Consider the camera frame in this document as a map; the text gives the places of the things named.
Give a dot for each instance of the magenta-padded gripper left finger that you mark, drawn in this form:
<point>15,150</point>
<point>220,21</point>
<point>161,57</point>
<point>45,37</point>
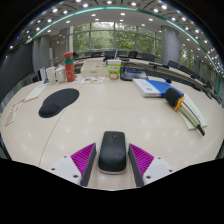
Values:
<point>65,166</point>

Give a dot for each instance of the white floor-standing appliance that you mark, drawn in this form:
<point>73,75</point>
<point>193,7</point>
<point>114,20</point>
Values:
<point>42,74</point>

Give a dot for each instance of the conference microphone unit blue display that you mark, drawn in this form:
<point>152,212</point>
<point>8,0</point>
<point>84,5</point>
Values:
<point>133,75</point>

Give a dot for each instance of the ceiling lights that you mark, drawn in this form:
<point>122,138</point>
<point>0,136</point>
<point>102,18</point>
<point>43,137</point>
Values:
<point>85,5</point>

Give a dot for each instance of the dark office chairs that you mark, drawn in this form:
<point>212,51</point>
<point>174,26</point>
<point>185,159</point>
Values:
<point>148,57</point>

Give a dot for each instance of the white cardboard box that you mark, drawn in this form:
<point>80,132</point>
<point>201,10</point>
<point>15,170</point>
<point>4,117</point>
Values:
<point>94,69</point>

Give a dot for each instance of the blue and white book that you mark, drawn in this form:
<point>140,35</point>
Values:
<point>156,87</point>

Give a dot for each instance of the black mouse pad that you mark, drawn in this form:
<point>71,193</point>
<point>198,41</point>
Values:
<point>60,101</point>

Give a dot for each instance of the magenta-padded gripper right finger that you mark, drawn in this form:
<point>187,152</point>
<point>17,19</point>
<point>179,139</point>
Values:
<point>158,168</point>

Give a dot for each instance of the white paper cup stack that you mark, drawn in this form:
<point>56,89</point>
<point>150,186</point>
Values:
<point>51,75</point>

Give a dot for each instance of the black computer mouse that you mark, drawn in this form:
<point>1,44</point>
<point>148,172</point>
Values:
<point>112,153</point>

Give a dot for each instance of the white paper sheets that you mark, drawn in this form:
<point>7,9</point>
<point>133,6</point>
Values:
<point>198,111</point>

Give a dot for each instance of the long curved conference table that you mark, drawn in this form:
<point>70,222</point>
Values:
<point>146,62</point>

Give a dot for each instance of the red bottle with green band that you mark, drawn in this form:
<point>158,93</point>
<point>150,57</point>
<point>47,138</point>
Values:
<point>69,70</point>

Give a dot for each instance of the green printed paper cup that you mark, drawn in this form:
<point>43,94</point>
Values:
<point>114,70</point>

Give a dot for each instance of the red and white brochure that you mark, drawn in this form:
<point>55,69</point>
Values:
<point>15,111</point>

